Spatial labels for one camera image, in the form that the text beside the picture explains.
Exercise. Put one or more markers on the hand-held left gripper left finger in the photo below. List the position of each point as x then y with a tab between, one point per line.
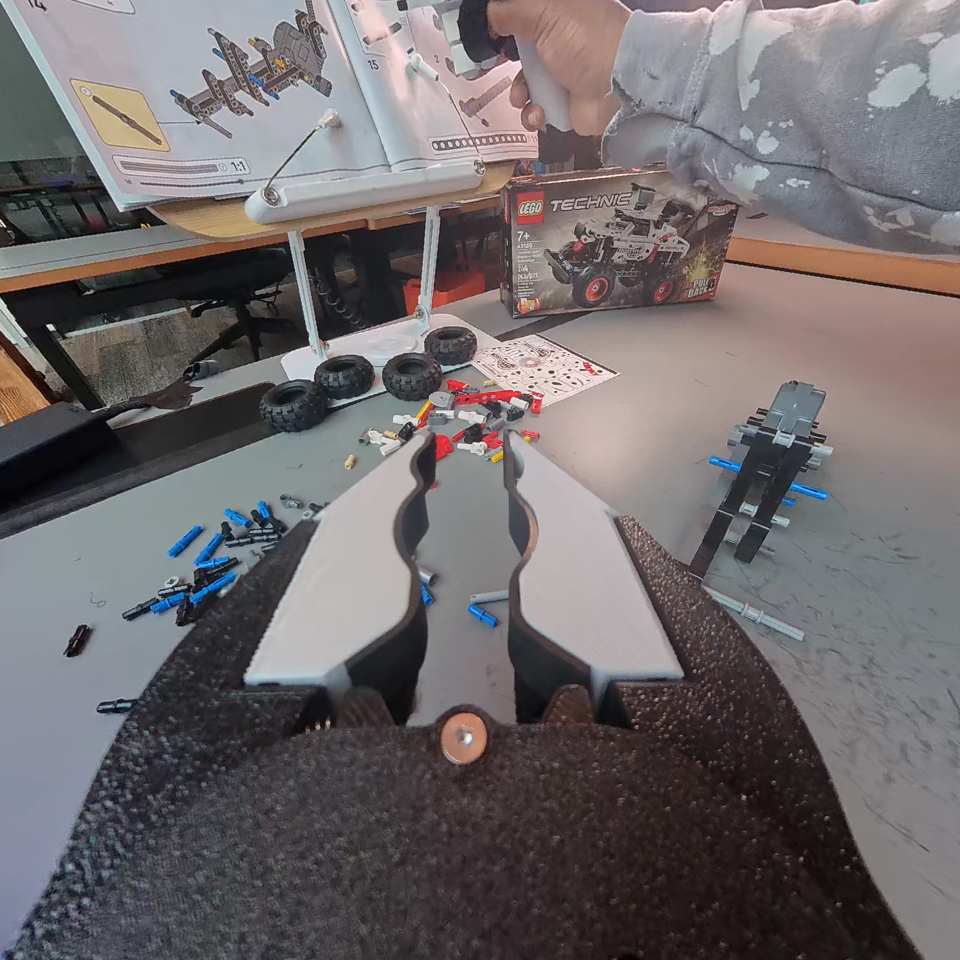
345	577

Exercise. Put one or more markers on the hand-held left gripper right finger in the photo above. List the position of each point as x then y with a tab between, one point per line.
592	585

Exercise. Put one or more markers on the toy brick chassis assembly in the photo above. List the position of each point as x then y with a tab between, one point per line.
772	465

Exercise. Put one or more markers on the person's right forearm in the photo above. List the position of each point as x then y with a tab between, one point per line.
787	112

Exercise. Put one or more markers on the grey desk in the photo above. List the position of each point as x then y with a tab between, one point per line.
862	375

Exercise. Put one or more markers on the person's right hand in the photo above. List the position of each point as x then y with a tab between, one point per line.
570	45

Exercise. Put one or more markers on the grey blue toy pin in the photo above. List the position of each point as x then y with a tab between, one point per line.
427	586

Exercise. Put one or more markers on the short grey toy axle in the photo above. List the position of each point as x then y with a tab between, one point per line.
491	597

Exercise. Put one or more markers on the pile of blue black pins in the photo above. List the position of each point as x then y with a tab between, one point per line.
217	559

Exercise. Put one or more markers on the light grey long toy axle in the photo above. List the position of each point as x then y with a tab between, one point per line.
754	615

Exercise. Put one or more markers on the black toy tire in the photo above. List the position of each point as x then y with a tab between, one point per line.
343	377
450	346
292	406
411	376

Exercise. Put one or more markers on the white wooden book stand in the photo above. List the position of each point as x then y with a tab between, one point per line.
360	191

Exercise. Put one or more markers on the pile of mixed small bricks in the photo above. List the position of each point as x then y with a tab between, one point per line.
472	420

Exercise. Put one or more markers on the sticker sheet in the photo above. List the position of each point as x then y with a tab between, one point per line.
555	367

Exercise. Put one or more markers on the toy truck set box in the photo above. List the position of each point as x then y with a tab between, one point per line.
615	247

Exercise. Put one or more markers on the building instruction booklet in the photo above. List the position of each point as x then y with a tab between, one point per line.
225	90

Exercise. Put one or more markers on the orange box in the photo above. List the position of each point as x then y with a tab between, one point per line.
450	289

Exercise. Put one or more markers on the black toy pin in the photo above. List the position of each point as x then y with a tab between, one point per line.
77	640
114	706

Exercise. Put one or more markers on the black office chair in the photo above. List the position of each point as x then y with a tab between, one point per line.
247	300

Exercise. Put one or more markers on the black rectangular case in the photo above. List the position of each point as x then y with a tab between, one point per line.
45	450

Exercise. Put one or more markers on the background wooden table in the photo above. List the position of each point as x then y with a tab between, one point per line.
112	247

